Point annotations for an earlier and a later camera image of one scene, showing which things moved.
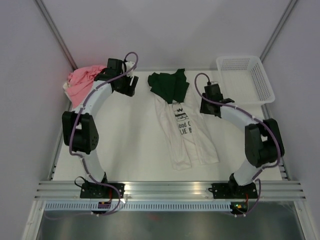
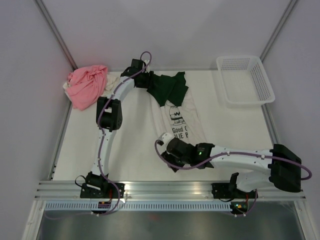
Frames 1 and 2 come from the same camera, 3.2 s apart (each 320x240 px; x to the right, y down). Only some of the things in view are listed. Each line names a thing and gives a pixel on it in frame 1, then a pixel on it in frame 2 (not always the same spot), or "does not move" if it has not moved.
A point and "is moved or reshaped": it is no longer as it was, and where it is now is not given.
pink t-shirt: [80, 82] does not move
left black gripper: [129, 91] → [147, 85]
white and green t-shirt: [189, 135] is moved or reshaped
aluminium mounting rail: [168, 190] does not move
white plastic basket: [244, 80] does not move
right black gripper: [202, 109] → [168, 157]
